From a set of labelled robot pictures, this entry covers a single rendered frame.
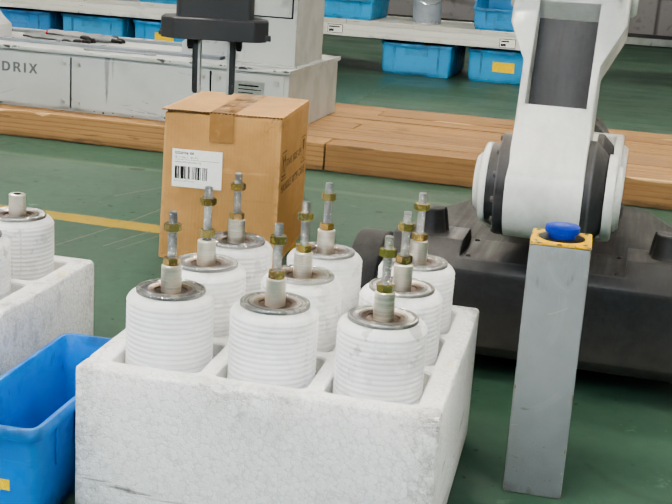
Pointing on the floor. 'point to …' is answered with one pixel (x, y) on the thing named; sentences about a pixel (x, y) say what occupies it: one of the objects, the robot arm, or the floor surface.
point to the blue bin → (42, 422)
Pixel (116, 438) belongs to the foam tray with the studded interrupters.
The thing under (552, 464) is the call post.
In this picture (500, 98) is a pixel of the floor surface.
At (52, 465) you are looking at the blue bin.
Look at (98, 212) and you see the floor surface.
